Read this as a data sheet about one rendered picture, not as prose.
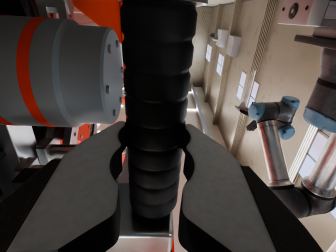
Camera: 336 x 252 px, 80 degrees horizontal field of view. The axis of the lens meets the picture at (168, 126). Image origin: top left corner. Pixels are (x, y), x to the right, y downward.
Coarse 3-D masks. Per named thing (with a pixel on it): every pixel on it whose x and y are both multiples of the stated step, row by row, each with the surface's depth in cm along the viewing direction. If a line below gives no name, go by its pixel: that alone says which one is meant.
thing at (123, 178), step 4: (124, 156) 29; (124, 160) 28; (124, 164) 27; (124, 168) 27; (124, 172) 26; (128, 172) 26; (120, 176) 25; (124, 176) 25; (128, 176) 25; (120, 180) 25; (124, 180) 25; (128, 180) 25
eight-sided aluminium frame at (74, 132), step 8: (40, 0) 43; (48, 0) 43; (56, 0) 43; (64, 0) 43; (40, 8) 43; (48, 8) 44; (56, 8) 44; (64, 8) 44; (72, 8) 46; (40, 16) 44; (48, 16) 45; (64, 16) 44; (72, 16) 47; (48, 128) 49; (56, 128) 50; (64, 128) 49; (72, 128) 49; (48, 136) 48; (56, 136) 50; (64, 136) 48; (72, 136) 49
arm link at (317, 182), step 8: (328, 144) 71; (328, 152) 71; (320, 160) 74; (328, 160) 71; (320, 168) 74; (328, 168) 72; (304, 176) 84; (312, 176) 78; (320, 176) 75; (328, 176) 73; (304, 184) 80; (312, 184) 78; (320, 184) 76; (328, 184) 74; (304, 192) 79; (312, 192) 77; (320, 192) 76; (328, 192) 75; (312, 200) 77; (320, 200) 76; (328, 200) 76; (312, 208) 77; (320, 208) 78; (328, 208) 79
